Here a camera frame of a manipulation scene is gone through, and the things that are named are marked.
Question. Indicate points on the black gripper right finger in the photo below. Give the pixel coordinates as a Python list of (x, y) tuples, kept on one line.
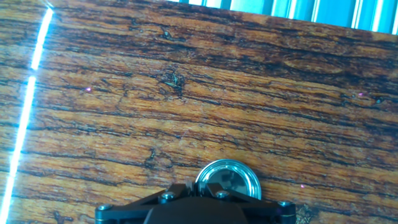
[(267, 213)]

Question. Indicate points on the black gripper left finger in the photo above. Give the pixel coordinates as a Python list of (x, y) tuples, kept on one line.
[(124, 213)]

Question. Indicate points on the small round steel plate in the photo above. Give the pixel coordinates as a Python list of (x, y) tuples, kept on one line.
[(231, 175)]

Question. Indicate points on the wood grain table mat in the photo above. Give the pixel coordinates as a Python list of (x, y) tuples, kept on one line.
[(186, 93)]

